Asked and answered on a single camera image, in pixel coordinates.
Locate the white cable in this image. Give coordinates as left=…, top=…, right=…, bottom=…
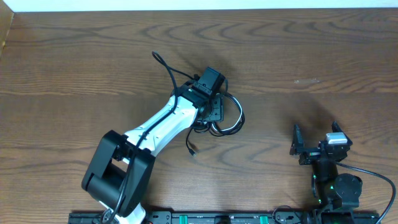
left=214, top=105, right=244, bottom=132

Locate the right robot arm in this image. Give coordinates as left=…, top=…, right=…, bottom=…
left=290, top=121, right=363, bottom=223

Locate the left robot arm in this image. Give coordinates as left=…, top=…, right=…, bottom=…
left=81, top=81, right=222, bottom=223

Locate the clear tape strip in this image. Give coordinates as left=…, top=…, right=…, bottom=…
left=294, top=78, right=320, bottom=85

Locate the cardboard panel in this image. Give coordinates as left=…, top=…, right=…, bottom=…
left=0, top=0, right=14, bottom=53

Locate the right camera black cable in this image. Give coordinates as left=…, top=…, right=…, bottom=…
left=334, top=160, right=397, bottom=224

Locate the camera black cable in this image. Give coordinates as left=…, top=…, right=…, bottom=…
left=105, top=51, right=197, bottom=223
left=334, top=160, right=397, bottom=224

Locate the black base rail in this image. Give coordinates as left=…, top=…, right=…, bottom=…
left=68, top=210, right=381, bottom=224

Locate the left camera black cable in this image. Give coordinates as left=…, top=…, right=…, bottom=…
left=105, top=51, right=197, bottom=223

